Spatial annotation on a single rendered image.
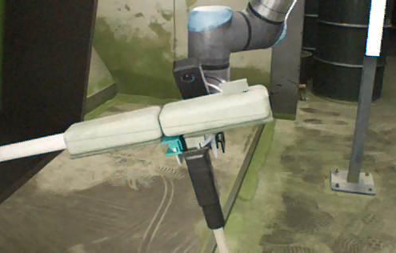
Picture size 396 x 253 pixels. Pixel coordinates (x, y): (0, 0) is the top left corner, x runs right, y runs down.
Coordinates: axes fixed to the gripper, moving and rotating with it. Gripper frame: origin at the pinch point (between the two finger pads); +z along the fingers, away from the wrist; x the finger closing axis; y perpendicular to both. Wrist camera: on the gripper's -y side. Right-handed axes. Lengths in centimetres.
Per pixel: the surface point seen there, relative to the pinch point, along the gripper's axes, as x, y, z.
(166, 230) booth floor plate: 31, 60, -64
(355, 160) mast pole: -47, 70, -112
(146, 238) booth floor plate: 37, 58, -59
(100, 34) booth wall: 93, 0, -224
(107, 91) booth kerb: 94, 39, -207
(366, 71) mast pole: -56, 30, -113
